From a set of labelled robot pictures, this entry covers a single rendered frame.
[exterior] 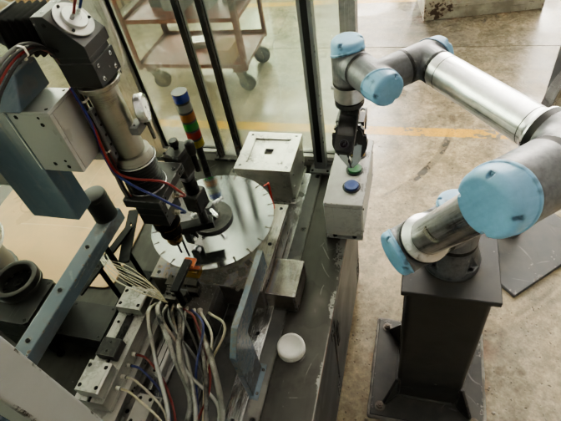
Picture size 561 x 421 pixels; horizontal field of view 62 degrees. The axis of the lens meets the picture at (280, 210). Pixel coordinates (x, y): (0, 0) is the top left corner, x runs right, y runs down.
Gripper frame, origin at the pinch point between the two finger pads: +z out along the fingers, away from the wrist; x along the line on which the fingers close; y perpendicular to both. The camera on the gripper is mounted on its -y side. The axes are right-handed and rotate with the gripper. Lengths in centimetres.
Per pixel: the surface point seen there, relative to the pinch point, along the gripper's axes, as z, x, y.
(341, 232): 20.4, 2.5, -6.8
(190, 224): -4.8, 33.9, -29.4
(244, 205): 2.9, 26.3, -15.3
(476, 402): 97, -46, -18
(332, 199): 8.2, 4.5, -5.2
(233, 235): 2.9, 25.9, -25.7
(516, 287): 96, -63, 34
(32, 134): -45, 42, -46
